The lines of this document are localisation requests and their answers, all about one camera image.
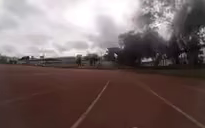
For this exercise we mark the group of dark trees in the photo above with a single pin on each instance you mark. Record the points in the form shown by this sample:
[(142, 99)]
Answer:
[(140, 46)]

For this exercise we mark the low distant buildings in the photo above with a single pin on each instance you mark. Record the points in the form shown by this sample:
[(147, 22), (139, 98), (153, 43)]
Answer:
[(53, 61)]

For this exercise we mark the small tree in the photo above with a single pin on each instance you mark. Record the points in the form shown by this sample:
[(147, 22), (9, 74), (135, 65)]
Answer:
[(78, 60)]

